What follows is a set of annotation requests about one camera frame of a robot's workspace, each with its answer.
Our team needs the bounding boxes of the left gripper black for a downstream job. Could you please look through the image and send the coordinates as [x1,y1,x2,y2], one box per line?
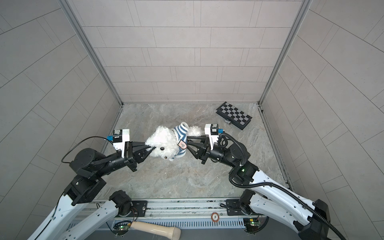
[94,142,155,179]

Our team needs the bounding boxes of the blue white striped sweater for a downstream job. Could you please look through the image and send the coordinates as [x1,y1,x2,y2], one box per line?
[172,122,189,158]

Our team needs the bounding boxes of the white teddy bear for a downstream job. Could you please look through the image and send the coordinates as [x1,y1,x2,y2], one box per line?
[145,126,204,161]

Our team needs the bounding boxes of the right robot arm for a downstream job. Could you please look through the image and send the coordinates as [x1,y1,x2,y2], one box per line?
[187,133,330,240]

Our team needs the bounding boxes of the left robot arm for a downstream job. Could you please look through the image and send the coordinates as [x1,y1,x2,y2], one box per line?
[29,142,153,240]

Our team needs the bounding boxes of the black white checkerboard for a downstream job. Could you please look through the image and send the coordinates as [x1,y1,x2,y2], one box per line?
[217,102,252,130]

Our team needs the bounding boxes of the red round sticker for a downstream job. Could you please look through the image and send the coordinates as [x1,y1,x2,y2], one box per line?
[211,212,220,223]

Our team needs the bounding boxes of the left circuit board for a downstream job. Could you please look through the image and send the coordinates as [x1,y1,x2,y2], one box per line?
[113,221,132,236]

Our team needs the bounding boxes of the circuit board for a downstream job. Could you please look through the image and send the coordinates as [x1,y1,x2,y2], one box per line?
[113,221,132,236]
[243,219,260,234]

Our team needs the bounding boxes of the right circuit board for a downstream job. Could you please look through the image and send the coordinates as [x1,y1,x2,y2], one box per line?
[243,219,260,234]

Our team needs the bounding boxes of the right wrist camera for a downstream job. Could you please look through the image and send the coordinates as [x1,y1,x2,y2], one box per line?
[204,124,224,150]

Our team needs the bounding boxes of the aluminium mounting rail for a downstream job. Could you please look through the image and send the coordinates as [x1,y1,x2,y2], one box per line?
[64,196,310,223]

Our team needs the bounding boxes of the beige cylindrical handle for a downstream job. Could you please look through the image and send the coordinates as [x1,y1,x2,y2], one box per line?
[130,222,181,240]

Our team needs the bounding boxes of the black corrugated cable conduit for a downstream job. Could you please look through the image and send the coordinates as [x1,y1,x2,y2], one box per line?
[217,132,347,240]

